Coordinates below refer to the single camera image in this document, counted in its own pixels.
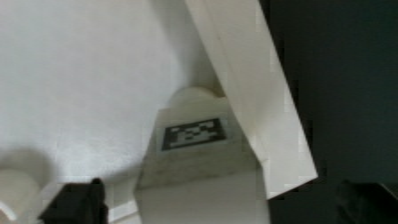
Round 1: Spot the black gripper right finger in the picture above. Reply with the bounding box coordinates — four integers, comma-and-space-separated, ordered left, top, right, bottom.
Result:
335, 180, 398, 224

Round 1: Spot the white table leg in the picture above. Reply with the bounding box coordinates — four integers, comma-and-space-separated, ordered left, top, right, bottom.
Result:
134, 87, 269, 224

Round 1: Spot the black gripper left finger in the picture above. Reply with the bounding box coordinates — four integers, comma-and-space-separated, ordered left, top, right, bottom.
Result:
38, 178, 108, 224

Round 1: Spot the white square tabletop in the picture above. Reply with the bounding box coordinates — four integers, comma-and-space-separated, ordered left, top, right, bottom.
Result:
0, 0, 315, 224

